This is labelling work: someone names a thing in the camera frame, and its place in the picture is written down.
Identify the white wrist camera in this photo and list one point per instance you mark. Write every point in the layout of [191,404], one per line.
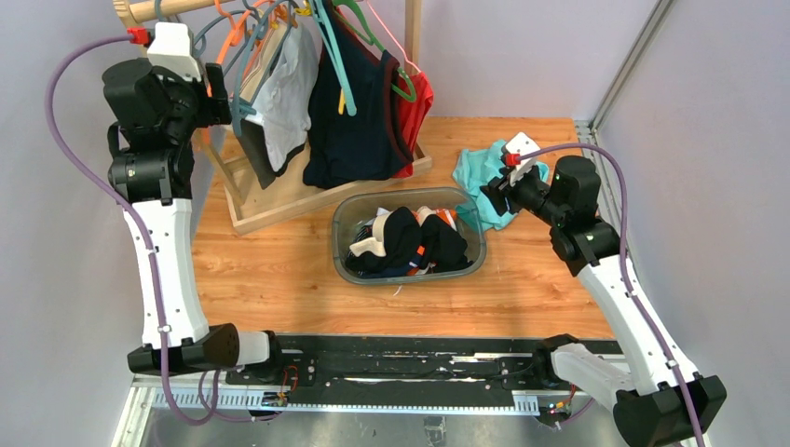
[517,156]
[172,49]

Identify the white grey underwear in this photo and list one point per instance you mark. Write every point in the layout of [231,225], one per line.
[283,100]

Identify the grey-blue clip hanger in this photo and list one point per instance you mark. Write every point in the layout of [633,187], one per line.
[247,28]

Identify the orange hanger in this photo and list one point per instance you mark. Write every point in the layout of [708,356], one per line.
[282,16]

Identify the dark navy tank top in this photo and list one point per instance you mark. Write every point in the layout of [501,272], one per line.
[367,146]

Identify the red garment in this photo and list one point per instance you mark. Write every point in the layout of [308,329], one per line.
[411,115]

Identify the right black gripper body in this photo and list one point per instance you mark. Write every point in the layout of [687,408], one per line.
[497,194]

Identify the dark grey cream-band underwear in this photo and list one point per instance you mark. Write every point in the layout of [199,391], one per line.
[252,139]

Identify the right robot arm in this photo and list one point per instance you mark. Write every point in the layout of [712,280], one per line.
[662,398]

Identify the pink thin hanger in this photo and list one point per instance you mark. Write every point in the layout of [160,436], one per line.
[402,22]

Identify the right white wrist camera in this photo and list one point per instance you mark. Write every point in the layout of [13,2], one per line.
[517,156]

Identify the orange white underwear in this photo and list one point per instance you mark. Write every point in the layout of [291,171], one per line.
[446,215]

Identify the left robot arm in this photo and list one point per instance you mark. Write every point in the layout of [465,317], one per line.
[157,111]

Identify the navy orange boxer underwear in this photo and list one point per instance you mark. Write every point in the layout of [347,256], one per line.
[412,268]

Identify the teal cloth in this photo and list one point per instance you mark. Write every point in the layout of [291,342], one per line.
[475,169]

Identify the green hanger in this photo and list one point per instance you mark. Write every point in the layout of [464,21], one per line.
[368,36]

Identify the clear plastic basket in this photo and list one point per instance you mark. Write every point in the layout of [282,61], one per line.
[354,216]

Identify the black underwear in basket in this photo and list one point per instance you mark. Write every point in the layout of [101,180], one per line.
[443,246]

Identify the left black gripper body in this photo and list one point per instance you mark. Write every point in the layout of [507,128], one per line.
[215,93]

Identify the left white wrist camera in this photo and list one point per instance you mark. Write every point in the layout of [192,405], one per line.
[172,49]

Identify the teal clip hanger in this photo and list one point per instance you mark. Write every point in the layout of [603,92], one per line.
[324,18]

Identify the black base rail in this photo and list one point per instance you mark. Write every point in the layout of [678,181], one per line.
[428,375]

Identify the aluminium frame rail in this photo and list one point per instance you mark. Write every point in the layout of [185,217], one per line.
[623,234]

